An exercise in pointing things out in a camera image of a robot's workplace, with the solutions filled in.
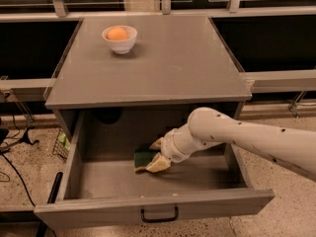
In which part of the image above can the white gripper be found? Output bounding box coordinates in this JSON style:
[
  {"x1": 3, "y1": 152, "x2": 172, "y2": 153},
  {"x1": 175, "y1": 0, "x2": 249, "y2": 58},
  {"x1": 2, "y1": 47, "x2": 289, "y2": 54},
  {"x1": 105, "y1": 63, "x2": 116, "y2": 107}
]
[{"x1": 145, "y1": 127, "x2": 192, "y2": 173}]

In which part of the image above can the green and yellow sponge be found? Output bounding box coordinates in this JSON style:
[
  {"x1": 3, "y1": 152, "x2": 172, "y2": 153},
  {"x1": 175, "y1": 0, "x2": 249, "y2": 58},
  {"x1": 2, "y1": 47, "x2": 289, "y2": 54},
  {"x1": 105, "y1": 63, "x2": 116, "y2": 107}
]
[{"x1": 134, "y1": 149, "x2": 159, "y2": 173}]

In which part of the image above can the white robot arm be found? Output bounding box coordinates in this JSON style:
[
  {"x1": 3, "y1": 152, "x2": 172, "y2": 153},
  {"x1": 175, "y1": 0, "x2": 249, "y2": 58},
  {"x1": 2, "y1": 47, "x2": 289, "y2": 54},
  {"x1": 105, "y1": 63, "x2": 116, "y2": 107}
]
[{"x1": 145, "y1": 108, "x2": 316, "y2": 181}]

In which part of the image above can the open grey top drawer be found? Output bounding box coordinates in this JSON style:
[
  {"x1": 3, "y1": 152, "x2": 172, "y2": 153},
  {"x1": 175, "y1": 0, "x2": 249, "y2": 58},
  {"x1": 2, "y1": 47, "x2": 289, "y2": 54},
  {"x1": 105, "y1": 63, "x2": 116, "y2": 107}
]
[{"x1": 35, "y1": 109, "x2": 274, "y2": 230}]

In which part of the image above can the grey cabinet with counter top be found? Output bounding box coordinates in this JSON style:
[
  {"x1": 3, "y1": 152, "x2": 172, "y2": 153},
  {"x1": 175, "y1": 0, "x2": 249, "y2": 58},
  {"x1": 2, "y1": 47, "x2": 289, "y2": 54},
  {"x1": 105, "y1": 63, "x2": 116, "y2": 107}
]
[{"x1": 43, "y1": 14, "x2": 253, "y2": 142}]

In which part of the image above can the black bar beside drawer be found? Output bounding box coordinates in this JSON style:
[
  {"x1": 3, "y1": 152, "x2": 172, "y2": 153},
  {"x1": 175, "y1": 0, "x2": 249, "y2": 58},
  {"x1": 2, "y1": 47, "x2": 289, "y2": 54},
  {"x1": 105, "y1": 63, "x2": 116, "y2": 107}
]
[{"x1": 35, "y1": 171, "x2": 64, "y2": 237}]

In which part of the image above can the white ceramic bowl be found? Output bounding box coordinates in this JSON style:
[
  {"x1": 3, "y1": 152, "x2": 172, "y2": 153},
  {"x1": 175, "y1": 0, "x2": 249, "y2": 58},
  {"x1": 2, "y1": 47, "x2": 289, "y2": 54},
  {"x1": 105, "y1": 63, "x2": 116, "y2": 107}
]
[{"x1": 102, "y1": 26, "x2": 137, "y2": 54}]

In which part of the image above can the orange fruit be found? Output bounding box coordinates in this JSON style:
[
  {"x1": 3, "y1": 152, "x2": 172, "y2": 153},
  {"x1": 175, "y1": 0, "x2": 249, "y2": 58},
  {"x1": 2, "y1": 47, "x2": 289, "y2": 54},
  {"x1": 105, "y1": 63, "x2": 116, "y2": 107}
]
[{"x1": 107, "y1": 27, "x2": 128, "y2": 40}]

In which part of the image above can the black stand on floor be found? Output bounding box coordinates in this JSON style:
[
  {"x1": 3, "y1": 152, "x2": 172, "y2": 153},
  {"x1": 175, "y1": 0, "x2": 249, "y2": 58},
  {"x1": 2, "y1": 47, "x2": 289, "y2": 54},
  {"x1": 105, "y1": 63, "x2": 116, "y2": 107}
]
[{"x1": 0, "y1": 91, "x2": 39, "y2": 155}]

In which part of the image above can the metal window railing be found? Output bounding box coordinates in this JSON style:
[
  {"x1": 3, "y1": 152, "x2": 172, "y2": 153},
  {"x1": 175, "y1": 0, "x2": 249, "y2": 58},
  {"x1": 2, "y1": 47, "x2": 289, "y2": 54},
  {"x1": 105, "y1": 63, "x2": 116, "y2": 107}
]
[{"x1": 0, "y1": 0, "x2": 316, "y2": 21}]

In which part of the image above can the black drawer handle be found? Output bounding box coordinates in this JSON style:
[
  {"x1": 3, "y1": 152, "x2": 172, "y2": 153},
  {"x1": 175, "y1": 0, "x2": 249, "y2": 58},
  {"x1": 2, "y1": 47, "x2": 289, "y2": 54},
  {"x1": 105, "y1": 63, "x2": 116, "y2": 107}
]
[{"x1": 140, "y1": 206, "x2": 179, "y2": 223}]

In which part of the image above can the wire basket with green item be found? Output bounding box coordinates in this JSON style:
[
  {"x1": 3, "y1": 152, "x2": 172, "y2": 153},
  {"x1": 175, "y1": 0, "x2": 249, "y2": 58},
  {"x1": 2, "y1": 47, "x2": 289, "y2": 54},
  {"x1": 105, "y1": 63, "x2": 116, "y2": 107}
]
[{"x1": 52, "y1": 129, "x2": 71, "y2": 162}]

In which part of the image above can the black floor cable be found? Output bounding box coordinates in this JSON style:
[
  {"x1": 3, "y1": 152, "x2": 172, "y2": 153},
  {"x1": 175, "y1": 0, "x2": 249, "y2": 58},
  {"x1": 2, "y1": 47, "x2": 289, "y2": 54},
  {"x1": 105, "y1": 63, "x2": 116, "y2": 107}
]
[{"x1": 0, "y1": 150, "x2": 37, "y2": 207}]

